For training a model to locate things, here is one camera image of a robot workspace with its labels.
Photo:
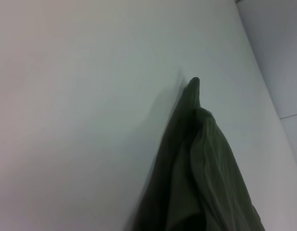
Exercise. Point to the dark green FREE t-shirt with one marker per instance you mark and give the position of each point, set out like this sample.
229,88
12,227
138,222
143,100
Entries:
206,173

